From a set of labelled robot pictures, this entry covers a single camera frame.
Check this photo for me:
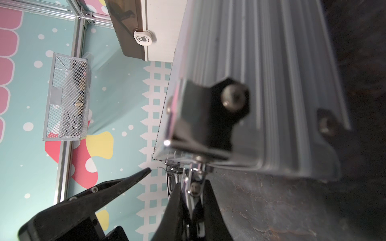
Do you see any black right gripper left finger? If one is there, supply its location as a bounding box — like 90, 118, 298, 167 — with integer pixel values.
18, 168, 151, 241

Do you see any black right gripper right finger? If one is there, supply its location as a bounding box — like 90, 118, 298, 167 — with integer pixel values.
152, 180, 233, 241

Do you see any silver aluminium poker case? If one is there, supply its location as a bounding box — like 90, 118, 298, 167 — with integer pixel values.
152, 0, 352, 218

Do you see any white box lock latch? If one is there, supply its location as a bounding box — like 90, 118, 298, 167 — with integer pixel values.
133, 30, 154, 46

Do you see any white storage box brown lid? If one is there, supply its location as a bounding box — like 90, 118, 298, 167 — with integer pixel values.
105, 0, 187, 62

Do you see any white wire wall basket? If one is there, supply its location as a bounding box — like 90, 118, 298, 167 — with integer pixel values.
43, 53, 91, 142

